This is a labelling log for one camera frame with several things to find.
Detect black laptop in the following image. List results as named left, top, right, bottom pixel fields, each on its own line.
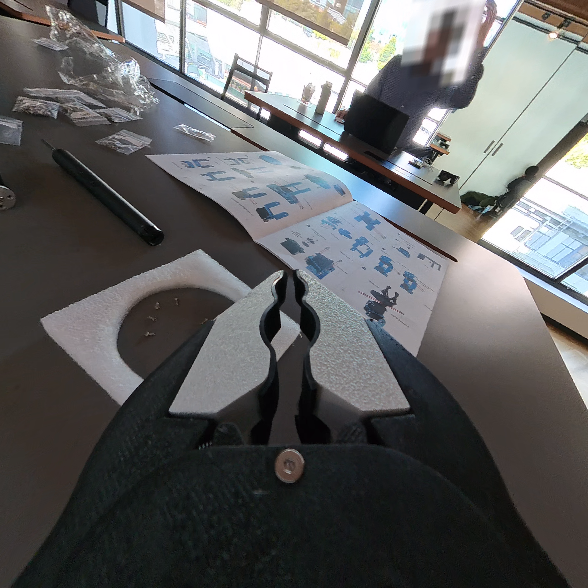
left=344, top=94, right=410, bottom=154

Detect instruction booklet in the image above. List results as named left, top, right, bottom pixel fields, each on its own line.
left=146, top=151, right=451, bottom=356

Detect dark desk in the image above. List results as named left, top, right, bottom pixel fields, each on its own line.
left=0, top=14, right=588, bottom=588

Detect wooden edged desk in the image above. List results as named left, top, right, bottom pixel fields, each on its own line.
left=243, top=89, right=462, bottom=214

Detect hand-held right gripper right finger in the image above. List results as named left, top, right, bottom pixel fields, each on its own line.
left=293, top=269, right=410, bottom=444

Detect crumpled clear plastic wrap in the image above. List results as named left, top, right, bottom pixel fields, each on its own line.
left=43, top=5, right=159, bottom=115

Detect metal frame chair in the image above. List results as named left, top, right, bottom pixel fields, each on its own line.
left=220, top=53, right=273, bottom=120

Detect frosted glass doors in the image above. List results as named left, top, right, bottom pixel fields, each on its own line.
left=441, top=9, right=588, bottom=235

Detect black screwdriver handle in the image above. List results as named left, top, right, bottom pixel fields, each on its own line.
left=41, top=139, right=165, bottom=246

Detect white foam pad with hole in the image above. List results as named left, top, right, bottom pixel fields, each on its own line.
left=40, top=249, right=301, bottom=406

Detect cluster of small screws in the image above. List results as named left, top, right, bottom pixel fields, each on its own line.
left=145, top=298, right=212, bottom=338

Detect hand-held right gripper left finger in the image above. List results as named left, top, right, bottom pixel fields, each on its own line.
left=168, top=270, right=288, bottom=444

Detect large window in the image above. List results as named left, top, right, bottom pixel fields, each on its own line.
left=117, top=0, right=405, bottom=120
left=482, top=133, right=588, bottom=285

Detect spread of screw packets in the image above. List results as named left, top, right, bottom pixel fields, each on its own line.
left=0, top=37, right=217, bottom=154

